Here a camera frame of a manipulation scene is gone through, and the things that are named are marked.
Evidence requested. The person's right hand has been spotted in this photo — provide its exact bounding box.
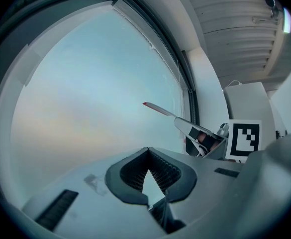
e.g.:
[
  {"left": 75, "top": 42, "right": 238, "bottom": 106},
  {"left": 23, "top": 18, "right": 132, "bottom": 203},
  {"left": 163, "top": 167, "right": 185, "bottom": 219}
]
[{"left": 196, "top": 132, "right": 224, "bottom": 151}]

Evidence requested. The white chest freezer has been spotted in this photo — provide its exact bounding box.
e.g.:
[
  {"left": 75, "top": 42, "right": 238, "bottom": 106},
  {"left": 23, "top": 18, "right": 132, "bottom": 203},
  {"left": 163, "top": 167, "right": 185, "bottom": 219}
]
[{"left": 0, "top": 0, "right": 200, "bottom": 209}]

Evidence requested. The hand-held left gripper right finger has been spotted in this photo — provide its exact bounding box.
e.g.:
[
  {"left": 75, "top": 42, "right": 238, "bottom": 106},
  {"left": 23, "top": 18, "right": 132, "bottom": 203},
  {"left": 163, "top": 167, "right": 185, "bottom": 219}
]
[{"left": 147, "top": 148, "right": 251, "bottom": 235}]

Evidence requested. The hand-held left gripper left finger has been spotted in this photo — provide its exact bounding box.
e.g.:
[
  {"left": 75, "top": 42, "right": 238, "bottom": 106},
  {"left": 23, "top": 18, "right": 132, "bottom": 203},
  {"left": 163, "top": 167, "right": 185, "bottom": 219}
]
[{"left": 22, "top": 147, "right": 167, "bottom": 235}]

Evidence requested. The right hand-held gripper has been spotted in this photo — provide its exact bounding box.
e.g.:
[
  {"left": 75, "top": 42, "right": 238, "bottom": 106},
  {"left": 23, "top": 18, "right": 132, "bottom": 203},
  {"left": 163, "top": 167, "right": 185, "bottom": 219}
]
[{"left": 174, "top": 117, "right": 263, "bottom": 163}]

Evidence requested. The rectangular ceiling light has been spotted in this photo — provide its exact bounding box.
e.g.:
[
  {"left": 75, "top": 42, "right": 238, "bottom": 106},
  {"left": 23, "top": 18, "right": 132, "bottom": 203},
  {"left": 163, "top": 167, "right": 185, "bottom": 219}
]
[{"left": 283, "top": 7, "right": 291, "bottom": 33}]

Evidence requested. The white squeegee with red blade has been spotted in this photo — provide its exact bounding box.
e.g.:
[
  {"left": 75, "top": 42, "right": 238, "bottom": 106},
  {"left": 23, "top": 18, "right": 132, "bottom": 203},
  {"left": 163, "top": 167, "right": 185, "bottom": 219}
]
[{"left": 142, "top": 102, "right": 208, "bottom": 157}]

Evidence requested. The frosted window glass pane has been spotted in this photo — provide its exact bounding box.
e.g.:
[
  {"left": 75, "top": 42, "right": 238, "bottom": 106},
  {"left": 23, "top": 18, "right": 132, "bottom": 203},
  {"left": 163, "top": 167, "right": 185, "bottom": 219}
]
[{"left": 10, "top": 7, "right": 186, "bottom": 184}]

